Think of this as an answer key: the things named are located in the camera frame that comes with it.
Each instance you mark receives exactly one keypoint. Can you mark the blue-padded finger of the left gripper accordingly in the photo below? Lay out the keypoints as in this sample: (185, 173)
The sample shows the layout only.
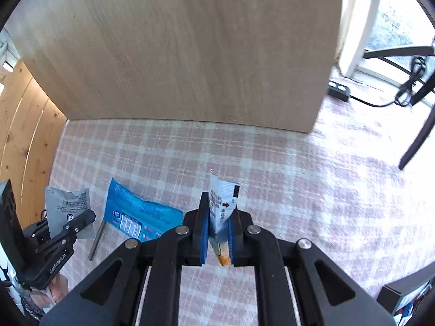
(73, 225)

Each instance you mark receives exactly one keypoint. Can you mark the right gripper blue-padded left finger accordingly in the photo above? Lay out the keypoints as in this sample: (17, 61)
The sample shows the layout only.
(138, 283)

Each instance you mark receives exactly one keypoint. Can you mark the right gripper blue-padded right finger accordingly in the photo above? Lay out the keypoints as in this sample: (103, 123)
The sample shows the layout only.
(297, 283)

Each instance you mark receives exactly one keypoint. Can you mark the orange white snack packet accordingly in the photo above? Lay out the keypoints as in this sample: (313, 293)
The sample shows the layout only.
(223, 196)

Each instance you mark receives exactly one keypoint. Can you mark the left human hand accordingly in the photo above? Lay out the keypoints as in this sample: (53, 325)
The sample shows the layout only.
(47, 298)

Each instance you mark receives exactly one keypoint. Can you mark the grey foil packet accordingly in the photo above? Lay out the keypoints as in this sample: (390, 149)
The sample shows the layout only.
(64, 206)

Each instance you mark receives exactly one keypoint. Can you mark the grey metal stick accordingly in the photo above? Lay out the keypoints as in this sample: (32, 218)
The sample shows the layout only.
(96, 240)

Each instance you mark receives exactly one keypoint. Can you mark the blue foil packet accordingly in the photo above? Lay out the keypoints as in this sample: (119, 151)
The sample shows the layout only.
(137, 218)

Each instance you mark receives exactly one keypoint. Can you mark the pink plaid tablecloth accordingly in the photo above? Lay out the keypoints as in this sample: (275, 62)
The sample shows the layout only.
(339, 186)

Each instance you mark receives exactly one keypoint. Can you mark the black storage box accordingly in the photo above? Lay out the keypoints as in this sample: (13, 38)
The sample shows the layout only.
(406, 299)

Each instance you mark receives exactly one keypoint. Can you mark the black inline remote control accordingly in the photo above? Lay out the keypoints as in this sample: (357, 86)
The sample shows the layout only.
(338, 91)

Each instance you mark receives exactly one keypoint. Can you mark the black tripod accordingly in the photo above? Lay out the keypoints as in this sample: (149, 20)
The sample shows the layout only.
(412, 91)

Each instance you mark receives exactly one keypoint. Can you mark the wooden cabinet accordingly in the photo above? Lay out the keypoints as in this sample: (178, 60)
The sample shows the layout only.
(256, 62)

